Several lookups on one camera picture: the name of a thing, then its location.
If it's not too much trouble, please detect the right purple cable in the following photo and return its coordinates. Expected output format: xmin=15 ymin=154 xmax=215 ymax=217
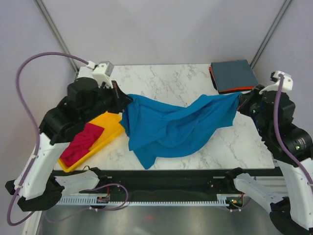
xmin=222 ymin=73 xmax=313 ymax=212

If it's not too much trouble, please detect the left aluminium corner post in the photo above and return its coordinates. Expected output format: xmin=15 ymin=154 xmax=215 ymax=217
xmin=34 ymin=0 xmax=80 ymax=73

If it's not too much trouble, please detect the yellow plastic bin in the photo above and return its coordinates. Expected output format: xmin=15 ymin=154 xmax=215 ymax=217
xmin=58 ymin=112 xmax=124 ymax=173

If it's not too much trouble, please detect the aluminium corner post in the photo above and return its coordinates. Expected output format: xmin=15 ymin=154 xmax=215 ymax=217
xmin=250 ymin=0 xmax=293 ymax=69
xmin=34 ymin=0 xmax=80 ymax=73

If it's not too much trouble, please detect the right aluminium corner post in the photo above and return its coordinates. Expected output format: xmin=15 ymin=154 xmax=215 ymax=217
xmin=250 ymin=0 xmax=293 ymax=69

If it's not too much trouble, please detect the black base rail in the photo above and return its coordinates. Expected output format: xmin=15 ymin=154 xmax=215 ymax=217
xmin=52 ymin=168 xmax=284 ymax=203

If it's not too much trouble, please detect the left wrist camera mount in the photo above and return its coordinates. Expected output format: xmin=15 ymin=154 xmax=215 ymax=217
xmin=87 ymin=61 xmax=114 ymax=88

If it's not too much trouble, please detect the white slotted cable duct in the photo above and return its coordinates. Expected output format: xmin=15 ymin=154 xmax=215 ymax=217
xmin=57 ymin=194 xmax=229 ymax=207

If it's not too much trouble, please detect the red t shirt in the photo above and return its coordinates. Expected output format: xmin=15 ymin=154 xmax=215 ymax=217
xmin=60 ymin=123 xmax=105 ymax=167

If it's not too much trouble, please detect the folded orange shirt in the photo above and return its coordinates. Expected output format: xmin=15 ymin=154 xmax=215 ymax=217
xmin=209 ymin=66 xmax=254 ymax=94

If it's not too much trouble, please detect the blue t shirt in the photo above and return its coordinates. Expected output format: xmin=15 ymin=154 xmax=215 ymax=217
xmin=120 ymin=93 xmax=240 ymax=169

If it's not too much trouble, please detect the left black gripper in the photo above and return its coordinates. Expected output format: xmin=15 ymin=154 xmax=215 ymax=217
xmin=84 ymin=80 xmax=134 ymax=123

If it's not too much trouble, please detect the folded grey blue shirt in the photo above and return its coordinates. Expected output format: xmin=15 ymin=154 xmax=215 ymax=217
xmin=211 ymin=59 xmax=258 ymax=91

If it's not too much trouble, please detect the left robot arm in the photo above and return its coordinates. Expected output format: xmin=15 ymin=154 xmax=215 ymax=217
xmin=5 ymin=77 xmax=133 ymax=212

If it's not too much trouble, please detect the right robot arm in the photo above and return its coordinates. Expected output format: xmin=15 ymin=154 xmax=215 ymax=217
xmin=224 ymin=85 xmax=313 ymax=235

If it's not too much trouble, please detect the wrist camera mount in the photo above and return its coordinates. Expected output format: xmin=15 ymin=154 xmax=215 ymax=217
xmin=259 ymin=70 xmax=293 ymax=94
xmin=87 ymin=61 xmax=114 ymax=88

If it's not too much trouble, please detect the purple cable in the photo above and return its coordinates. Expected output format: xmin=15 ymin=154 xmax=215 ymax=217
xmin=222 ymin=73 xmax=313 ymax=212
xmin=6 ymin=51 xmax=130 ymax=226

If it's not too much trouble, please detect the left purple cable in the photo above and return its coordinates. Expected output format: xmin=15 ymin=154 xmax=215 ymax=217
xmin=6 ymin=51 xmax=130 ymax=226

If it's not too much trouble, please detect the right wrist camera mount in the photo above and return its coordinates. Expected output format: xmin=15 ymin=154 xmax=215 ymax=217
xmin=259 ymin=70 xmax=293 ymax=94

